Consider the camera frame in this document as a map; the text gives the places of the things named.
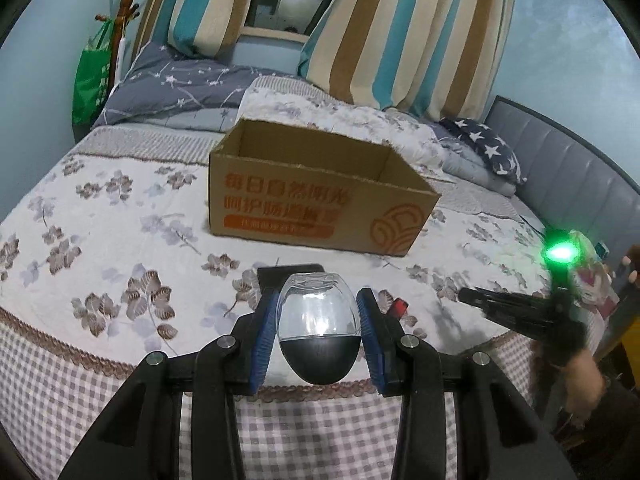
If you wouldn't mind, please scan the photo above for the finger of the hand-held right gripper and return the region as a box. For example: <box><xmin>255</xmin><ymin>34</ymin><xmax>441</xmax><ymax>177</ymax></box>
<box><xmin>457</xmin><ymin>285</ymin><xmax>553</xmax><ymax>313</ymax></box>
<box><xmin>480</xmin><ymin>305</ymin><xmax>556</xmax><ymax>338</ymax></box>

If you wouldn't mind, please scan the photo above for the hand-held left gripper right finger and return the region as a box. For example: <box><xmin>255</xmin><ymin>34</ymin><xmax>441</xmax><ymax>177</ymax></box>
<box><xmin>355</xmin><ymin>287</ymin><xmax>578</xmax><ymax>480</ymax></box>

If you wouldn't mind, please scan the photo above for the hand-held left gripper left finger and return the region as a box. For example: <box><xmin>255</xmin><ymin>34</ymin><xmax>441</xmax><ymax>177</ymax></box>
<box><xmin>57</xmin><ymin>287</ymin><xmax>281</xmax><ymax>480</ymax></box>

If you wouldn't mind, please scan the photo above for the clear black computer mouse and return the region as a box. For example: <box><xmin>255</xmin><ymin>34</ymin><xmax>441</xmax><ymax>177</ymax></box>
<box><xmin>276</xmin><ymin>272</ymin><xmax>362</xmax><ymax>385</ymax></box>

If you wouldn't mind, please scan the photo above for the brown cardboard box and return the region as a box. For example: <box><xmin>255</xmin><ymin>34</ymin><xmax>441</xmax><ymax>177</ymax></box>
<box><xmin>208</xmin><ymin>118</ymin><xmax>441</xmax><ymax>257</ymax></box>

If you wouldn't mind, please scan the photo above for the person's right hand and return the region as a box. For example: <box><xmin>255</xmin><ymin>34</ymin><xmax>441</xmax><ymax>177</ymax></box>
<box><xmin>565</xmin><ymin>345</ymin><xmax>608</xmax><ymax>418</ymax></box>

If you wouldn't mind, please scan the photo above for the pink white cloth bundle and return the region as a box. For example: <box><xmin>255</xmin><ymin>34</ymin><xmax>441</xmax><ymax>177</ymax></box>
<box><xmin>570</xmin><ymin>230</ymin><xmax>621</xmax><ymax>321</ymax></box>

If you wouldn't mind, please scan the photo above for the folded grey quilt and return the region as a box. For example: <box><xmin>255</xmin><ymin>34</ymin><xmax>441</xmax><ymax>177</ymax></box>
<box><xmin>440</xmin><ymin>150</ymin><xmax>518</xmax><ymax>198</ymax></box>

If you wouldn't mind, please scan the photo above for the grey padded headboard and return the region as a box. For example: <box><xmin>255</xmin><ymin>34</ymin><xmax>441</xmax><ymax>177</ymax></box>
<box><xmin>485</xmin><ymin>95</ymin><xmax>640</xmax><ymax>271</ymax></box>

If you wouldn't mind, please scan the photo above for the navy star pillow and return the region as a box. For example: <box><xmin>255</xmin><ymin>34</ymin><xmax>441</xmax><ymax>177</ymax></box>
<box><xmin>440</xmin><ymin>116</ymin><xmax>527</xmax><ymax>184</ymax></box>

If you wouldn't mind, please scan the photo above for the white floral folded quilt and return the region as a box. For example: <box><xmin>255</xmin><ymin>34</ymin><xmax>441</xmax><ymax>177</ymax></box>
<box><xmin>237</xmin><ymin>76</ymin><xmax>451</xmax><ymax>181</ymax></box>

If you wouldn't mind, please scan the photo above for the blue-grey branch print quilt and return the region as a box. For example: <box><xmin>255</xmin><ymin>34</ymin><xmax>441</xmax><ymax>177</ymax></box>
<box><xmin>92</xmin><ymin>42</ymin><xmax>301</xmax><ymax>133</ymax></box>

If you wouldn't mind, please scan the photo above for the wide striped curtain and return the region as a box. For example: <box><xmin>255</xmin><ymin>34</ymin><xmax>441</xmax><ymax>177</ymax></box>
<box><xmin>298</xmin><ymin>0</ymin><xmax>518</xmax><ymax>121</ymax></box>

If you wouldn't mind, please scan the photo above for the green shopping bag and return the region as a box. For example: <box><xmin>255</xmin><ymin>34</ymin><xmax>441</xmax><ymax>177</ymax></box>
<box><xmin>71</xmin><ymin>17</ymin><xmax>115</xmax><ymax>128</ymax></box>

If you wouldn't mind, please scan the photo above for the window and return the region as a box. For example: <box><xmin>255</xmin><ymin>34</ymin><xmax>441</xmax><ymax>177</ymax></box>
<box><xmin>240</xmin><ymin>0</ymin><xmax>346</xmax><ymax>43</ymax></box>

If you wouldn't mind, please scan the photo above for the narrow striped curtain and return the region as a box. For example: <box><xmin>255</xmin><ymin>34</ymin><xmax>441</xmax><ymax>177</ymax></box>
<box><xmin>135</xmin><ymin>0</ymin><xmax>261</xmax><ymax>58</ymax></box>

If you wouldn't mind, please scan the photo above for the wooden coat rack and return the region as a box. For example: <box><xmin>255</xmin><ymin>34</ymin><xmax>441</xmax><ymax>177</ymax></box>
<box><xmin>95</xmin><ymin>0</ymin><xmax>148</xmax><ymax>86</ymax></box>

